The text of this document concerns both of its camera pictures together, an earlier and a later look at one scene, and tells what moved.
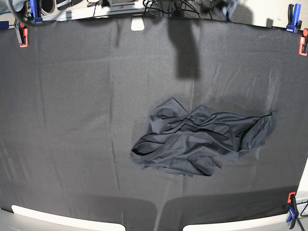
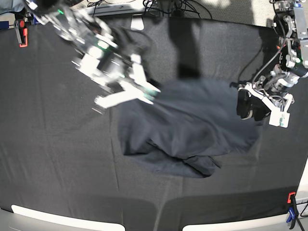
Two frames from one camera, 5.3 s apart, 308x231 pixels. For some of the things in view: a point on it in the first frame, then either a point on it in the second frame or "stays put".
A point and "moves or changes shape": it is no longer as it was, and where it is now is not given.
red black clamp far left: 22,32 stays put
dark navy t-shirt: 200,141 moves or changes shape
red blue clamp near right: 293,211 stays put
